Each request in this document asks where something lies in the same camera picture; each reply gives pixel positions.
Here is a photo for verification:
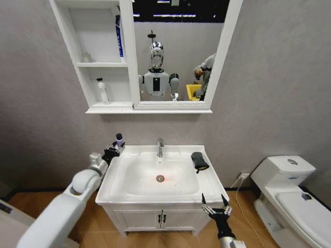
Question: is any white wall cabinet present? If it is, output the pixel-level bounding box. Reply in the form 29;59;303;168
49;0;244;115

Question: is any cabinet mirror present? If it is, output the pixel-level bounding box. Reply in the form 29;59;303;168
132;0;230;102

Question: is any blue and white tube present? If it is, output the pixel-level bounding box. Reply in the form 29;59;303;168
115;14;125;57

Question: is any chrome faucet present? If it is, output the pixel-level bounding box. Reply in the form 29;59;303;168
156;137;166;158

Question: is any white vanity cabinet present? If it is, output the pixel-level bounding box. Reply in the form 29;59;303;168
102;203;220;237

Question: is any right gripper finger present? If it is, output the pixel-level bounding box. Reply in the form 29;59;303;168
201;192;214;214
220;193;233;215

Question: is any thin white cable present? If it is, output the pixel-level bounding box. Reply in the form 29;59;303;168
236;177;268;248

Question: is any white beige fixture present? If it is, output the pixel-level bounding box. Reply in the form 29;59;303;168
0;198;36;248

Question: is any white bottle with black cap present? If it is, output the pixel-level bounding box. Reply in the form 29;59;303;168
95;77;111;105

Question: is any dark grey towel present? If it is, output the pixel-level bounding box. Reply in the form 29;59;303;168
191;151;209;174

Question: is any white toilet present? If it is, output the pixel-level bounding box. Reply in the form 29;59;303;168
250;154;331;248

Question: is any white ceramic washbasin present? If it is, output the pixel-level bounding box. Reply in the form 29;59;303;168
95;144;230;207

